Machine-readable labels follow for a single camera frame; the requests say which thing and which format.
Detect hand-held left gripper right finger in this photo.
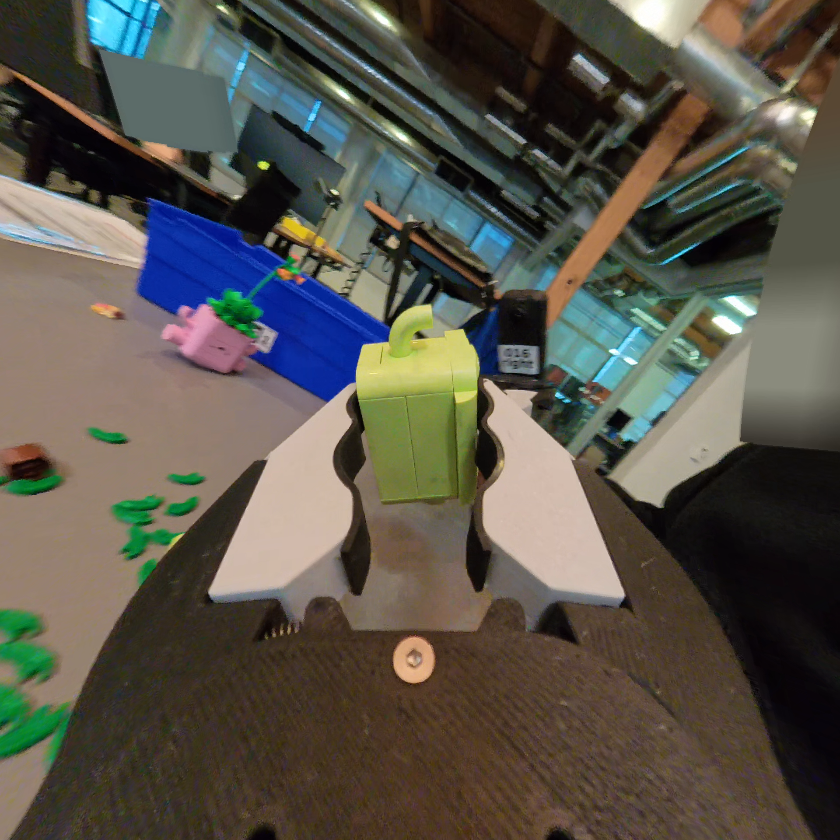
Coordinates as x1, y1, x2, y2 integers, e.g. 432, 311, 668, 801
466, 377, 626, 621

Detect black monitor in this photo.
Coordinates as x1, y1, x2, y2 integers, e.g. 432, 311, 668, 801
236, 105, 347, 207

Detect scattered green toy leaves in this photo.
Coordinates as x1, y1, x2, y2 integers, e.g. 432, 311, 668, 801
0, 427, 204, 769

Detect black tripod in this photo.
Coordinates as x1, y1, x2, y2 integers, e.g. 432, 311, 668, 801
308, 177, 345, 277

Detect wooden workbench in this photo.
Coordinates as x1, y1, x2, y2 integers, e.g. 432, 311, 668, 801
0, 62, 250, 204

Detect lime green toy brick pot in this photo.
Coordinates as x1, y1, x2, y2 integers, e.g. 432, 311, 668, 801
356, 303, 480, 506

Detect blue cloth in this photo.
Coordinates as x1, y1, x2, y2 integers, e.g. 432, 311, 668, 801
467, 307, 503, 375

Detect brown toy brick piece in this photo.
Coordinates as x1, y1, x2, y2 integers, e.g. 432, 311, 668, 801
0, 444, 53, 480

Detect black box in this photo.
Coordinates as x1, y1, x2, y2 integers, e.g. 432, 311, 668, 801
226, 161, 303, 231

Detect pink toy brick plant pot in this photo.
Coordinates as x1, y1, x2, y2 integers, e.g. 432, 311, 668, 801
162, 257, 306, 375

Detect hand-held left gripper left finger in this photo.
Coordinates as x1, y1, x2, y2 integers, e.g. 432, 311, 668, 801
209, 384, 371, 610

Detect blue plastic bin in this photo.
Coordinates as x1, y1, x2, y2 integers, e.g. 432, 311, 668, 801
136, 198, 391, 403

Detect white printed sheet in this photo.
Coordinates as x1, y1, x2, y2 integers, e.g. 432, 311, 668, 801
0, 174, 148, 263

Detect wooden table with black legs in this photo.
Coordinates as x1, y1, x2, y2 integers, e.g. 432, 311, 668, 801
364, 200, 500, 322

